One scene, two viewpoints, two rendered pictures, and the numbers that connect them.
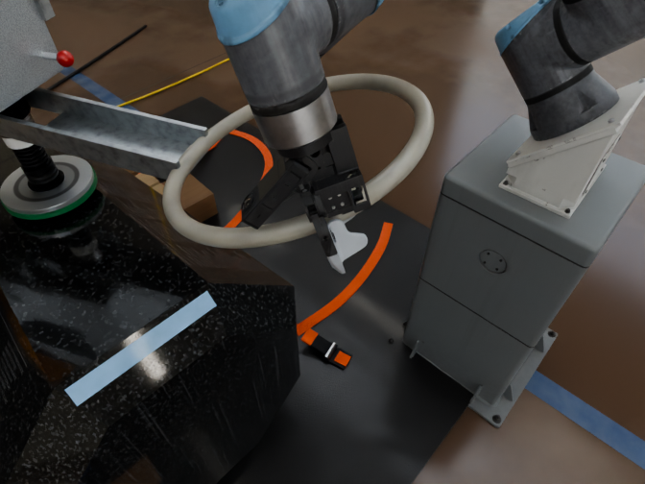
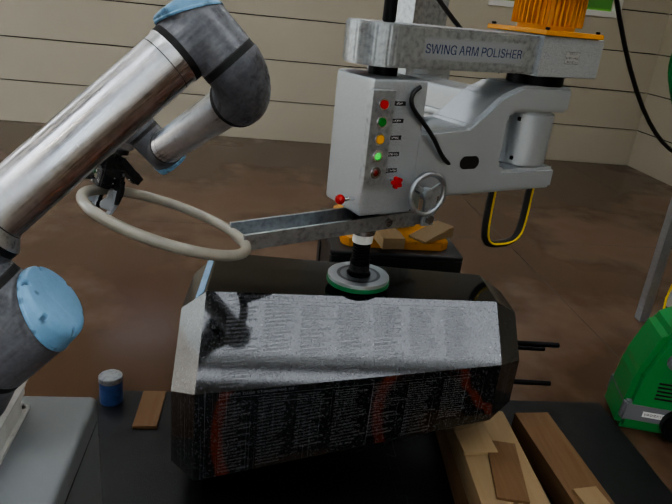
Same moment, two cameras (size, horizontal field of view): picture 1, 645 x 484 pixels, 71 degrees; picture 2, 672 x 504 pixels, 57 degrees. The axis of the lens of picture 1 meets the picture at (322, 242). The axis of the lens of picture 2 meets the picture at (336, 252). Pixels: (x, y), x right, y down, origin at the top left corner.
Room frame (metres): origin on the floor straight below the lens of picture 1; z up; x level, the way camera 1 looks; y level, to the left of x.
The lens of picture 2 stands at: (2.06, -0.89, 1.73)
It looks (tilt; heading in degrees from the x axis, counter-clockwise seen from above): 22 degrees down; 130
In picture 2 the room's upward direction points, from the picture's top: 6 degrees clockwise
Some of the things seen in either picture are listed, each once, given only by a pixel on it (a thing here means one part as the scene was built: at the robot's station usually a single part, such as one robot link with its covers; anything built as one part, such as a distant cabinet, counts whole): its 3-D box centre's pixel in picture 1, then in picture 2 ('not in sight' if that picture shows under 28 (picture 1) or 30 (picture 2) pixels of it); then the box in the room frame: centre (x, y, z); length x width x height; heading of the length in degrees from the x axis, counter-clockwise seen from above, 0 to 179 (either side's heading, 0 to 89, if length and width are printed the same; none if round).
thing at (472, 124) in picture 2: not in sight; (468, 148); (1.01, 1.05, 1.30); 0.74 x 0.23 x 0.49; 72
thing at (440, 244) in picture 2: not in sight; (387, 225); (0.44, 1.43, 0.76); 0.49 x 0.49 x 0.05; 47
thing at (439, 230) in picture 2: not in sight; (431, 231); (0.68, 1.44, 0.80); 0.20 x 0.10 x 0.05; 84
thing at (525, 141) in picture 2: not in sight; (522, 135); (1.08, 1.31, 1.34); 0.19 x 0.19 x 0.20
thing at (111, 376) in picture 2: not in sight; (111, 387); (-0.09, 0.27, 0.08); 0.10 x 0.10 x 0.13
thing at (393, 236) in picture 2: not in sight; (386, 235); (0.59, 1.22, 0.81); 0.20 x 0.10 x 0.05; 145
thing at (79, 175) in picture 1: (48, 182); (358, 275); (0.87, 0.68, 0.86); 0.21 x 0.21 x 0.01
